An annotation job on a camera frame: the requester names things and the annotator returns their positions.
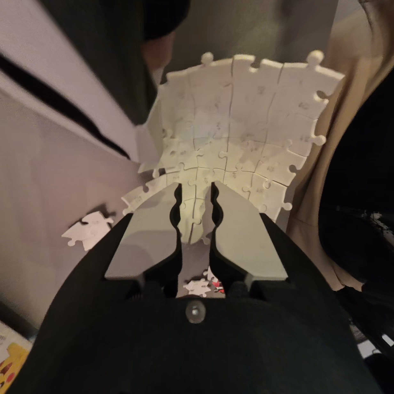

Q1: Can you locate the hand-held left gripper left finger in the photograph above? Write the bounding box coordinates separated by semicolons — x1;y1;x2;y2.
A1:
104;183;183;288

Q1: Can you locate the white loose puzzle piece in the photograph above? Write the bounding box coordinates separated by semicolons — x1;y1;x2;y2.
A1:
183;278;213;298
61;211;116;252

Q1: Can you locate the beige cloth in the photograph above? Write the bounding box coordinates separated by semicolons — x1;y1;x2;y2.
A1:
286;0;394;292

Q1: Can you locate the yellow printed puzzle box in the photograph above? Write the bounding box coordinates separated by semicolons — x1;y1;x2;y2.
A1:
0;320;33;392

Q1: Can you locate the black garment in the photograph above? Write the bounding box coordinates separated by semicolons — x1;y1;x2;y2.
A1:
318;77;394;394

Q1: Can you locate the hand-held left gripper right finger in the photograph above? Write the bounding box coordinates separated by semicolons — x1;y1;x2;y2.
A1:
210;182;289;283

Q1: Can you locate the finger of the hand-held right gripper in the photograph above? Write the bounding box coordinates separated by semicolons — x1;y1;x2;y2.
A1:
0;0;137;156
0;55;131;160

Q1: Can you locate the white partly built puzzle ball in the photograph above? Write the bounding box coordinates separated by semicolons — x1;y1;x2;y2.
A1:
121;51;346;245

